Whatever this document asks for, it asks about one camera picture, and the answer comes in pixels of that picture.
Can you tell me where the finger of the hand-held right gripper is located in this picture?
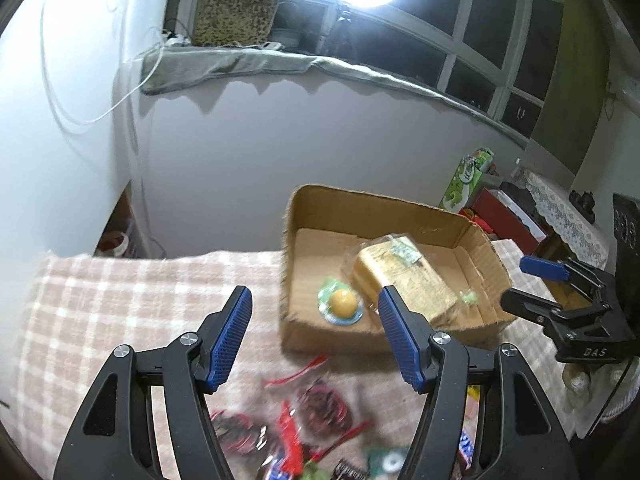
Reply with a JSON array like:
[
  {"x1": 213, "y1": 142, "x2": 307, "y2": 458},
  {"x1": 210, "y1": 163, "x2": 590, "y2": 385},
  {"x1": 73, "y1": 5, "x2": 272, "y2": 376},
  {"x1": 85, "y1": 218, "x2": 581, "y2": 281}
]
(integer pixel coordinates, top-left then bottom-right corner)
[
  {"x1": 501, "y1": 287, "x2": 569, "y2": 325},
  {"x1": 520, "y1": 255, "x2": 615, "y2": 292}
]

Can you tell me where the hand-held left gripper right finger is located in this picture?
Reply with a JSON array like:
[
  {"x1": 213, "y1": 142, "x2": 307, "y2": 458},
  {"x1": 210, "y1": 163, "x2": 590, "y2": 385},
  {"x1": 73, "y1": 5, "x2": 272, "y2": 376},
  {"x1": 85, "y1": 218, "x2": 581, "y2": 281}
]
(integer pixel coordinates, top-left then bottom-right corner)
[{"x1": 377, "y1": 285, "x2": 581, "y2": 480}]

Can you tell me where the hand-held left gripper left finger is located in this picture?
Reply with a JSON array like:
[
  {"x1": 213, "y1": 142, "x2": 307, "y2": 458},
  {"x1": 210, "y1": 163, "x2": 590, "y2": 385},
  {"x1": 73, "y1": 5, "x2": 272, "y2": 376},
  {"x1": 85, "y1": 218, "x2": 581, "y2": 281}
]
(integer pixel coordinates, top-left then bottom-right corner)
[{"x1": 52, "y1": 285, "x2": 253, "y2": 480}]

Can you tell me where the bread loaf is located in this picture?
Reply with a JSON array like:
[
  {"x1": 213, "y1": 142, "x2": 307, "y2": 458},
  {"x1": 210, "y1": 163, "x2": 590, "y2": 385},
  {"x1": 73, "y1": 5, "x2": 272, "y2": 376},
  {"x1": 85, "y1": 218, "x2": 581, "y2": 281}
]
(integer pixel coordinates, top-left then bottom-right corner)
[{"x1": 341, "y1": 234, "x2": 460, "y2": 329}]

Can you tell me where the clear red-edged snack packet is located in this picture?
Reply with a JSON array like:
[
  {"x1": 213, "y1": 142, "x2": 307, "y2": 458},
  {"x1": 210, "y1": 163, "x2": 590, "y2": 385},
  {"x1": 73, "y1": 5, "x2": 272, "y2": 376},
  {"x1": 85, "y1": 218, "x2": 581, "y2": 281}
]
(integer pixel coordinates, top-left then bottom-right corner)
[
  {"x1": 264, "y1": 355, "x2": 374, "y2": 442},
  {"x1": 210, "y1": 410, "x2": 269, "y2": 457}
]

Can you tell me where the red stick snack packet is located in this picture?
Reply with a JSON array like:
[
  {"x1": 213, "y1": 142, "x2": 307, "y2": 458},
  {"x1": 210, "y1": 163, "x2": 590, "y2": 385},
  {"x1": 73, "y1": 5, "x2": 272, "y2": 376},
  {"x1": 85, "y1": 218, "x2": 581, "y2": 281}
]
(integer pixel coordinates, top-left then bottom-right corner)
[{"x1": 276, "y1": 400, "x2": 307, "y2": 467}]

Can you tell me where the cardboard box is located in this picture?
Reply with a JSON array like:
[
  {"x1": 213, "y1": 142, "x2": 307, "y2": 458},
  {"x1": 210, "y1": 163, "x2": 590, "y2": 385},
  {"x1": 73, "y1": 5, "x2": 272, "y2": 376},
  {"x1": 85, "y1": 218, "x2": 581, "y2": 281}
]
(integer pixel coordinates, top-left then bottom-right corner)
[{"x1": 279, "y1": 184, "x2": 516, "y2": 356}]

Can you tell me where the green round snack packet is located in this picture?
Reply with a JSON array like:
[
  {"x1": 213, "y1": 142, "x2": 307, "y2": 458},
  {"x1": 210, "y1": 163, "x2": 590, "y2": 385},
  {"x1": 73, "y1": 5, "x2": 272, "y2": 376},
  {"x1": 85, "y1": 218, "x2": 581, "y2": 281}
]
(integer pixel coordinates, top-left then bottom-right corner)
[{"x1": 367, "y1": 447, "x2": 412, "y2": 477}]

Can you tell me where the dark snack packet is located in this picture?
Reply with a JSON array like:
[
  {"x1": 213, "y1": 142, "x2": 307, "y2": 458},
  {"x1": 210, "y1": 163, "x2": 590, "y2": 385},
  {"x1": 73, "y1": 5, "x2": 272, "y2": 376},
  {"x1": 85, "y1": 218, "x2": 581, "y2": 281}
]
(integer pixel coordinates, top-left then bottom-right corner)
[{"x1": 331, "y1": 459, "x2": 369, "y2": 480}]

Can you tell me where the person's right hand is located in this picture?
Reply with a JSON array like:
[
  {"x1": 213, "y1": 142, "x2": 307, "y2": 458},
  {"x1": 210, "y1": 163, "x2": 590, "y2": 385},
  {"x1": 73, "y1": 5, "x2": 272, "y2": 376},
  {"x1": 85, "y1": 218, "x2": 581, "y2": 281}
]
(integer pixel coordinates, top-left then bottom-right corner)
[{"x1": 562, "y1": 360, "x2": 632, "y2": 412}]

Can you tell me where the white lace cloth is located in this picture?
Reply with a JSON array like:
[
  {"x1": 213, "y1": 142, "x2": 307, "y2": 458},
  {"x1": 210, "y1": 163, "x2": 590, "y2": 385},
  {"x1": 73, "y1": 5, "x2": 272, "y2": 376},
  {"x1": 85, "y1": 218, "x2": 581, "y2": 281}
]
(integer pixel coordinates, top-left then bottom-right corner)
[{"x1": 515, "y1": 167, "x2": 614, "y2": 272}]

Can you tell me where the red box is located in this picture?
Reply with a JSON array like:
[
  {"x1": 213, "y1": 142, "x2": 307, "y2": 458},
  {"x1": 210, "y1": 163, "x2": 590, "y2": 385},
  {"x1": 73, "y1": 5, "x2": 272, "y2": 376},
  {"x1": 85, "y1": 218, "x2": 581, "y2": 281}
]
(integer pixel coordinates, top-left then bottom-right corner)
[{"x1": 470, "y1": 187, "x2": 549, "y2": 257}]

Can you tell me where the black object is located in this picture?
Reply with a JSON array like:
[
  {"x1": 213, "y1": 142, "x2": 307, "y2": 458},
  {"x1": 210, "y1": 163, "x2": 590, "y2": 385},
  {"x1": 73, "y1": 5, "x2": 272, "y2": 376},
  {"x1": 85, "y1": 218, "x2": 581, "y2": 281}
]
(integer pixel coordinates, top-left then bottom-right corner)
[{"x1": 569, "y1": 190, "x2": 597, "y2": 224}]

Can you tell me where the pink plaid blanket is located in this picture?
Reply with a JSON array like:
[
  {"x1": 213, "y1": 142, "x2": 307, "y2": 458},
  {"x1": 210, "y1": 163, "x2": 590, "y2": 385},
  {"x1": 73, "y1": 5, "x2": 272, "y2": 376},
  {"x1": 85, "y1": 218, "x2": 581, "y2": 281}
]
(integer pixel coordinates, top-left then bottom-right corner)
[{"x1": 15, "y1": 237, "x2": 623, "y2": 480}]

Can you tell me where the green tissue pack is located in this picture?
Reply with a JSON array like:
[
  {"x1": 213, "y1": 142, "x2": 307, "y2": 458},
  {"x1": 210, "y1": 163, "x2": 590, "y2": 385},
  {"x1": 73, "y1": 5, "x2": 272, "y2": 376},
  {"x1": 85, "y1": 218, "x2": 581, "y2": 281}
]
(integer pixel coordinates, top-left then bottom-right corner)
[{"x1": 439, "y1": 147, "x2": 496, "y2": 214}]

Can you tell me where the olive curtain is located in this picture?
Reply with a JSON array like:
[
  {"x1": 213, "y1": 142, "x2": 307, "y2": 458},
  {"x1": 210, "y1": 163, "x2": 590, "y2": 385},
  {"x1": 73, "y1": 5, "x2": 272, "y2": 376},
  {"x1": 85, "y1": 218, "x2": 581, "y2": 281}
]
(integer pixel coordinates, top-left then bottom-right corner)
[{"x1": 529, "y1": 0, "x2": 614, "y2": 179}]

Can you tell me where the grey windowsill cloth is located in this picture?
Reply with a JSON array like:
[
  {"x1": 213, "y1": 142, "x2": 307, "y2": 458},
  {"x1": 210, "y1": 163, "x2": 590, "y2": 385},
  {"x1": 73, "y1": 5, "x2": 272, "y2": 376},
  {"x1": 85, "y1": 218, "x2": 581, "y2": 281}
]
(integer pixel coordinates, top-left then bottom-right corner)
[{"x1": 140, "y1": 42, "x2": 531, "y2": 147}]

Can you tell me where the black tripod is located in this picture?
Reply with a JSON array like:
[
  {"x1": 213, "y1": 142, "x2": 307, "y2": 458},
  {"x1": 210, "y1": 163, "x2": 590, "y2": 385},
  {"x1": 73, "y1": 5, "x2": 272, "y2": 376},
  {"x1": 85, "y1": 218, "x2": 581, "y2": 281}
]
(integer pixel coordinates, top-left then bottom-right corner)
[{"x1": 329, "y1": 5, "x2": 359, "y2": 59}]

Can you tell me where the leopard print cushion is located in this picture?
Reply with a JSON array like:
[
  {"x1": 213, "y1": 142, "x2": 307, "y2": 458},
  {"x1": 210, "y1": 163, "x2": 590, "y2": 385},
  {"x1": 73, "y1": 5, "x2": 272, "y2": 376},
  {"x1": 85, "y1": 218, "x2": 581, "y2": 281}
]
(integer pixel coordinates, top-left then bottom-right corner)
[{"x1": 191, "y1": 0, "x2": 279, "y2": 47}]

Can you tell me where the white cable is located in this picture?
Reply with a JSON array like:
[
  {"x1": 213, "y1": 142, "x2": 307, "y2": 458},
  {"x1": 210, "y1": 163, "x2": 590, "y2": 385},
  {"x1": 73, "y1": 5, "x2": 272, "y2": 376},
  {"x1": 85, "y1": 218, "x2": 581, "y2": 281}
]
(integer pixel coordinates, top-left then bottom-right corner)
[{"x1": 40, "y1": 0, "x2": 167, "y2": 129}]

